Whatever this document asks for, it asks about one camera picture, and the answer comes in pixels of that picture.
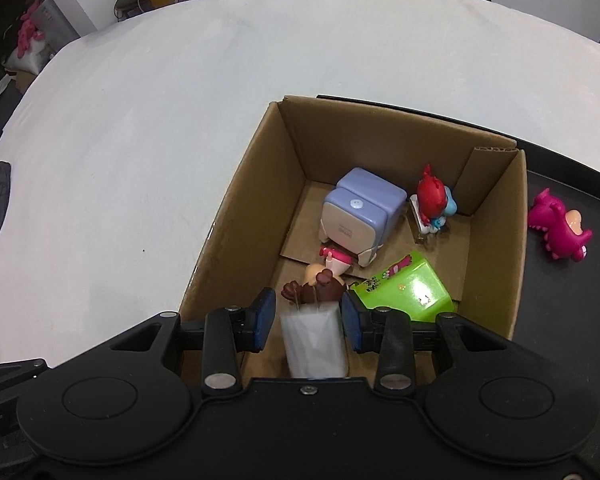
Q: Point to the white bag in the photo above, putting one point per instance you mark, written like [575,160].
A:
[27,62]

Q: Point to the pink monster toy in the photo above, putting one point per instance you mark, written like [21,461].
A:
[555,230]

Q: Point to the cardboard box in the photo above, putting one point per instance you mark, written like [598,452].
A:
[495,260]

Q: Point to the small white box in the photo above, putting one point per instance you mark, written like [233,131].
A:
[312,345]

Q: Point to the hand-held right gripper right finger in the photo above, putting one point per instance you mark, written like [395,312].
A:
[349,320]

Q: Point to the purple and beige toy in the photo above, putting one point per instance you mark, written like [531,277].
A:
[360,210]

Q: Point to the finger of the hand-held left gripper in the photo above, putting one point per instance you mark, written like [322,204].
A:
[15,370]

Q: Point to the brown haired doll figure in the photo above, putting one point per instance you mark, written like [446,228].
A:
[325,287]

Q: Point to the black tray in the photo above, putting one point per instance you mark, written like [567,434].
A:
[555,300]

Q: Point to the round dark stool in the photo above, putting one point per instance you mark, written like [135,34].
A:
[130,7]

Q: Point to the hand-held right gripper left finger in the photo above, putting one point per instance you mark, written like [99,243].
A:
[266,317]

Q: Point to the pink plush toy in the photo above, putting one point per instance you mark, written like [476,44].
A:
[27,35]

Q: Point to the green toy cup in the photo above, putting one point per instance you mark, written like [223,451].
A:
[410,295]

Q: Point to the clear plastic bin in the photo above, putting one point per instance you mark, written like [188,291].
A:
[57,22]

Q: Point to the red haired blue figure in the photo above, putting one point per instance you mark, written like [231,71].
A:
[430,197]

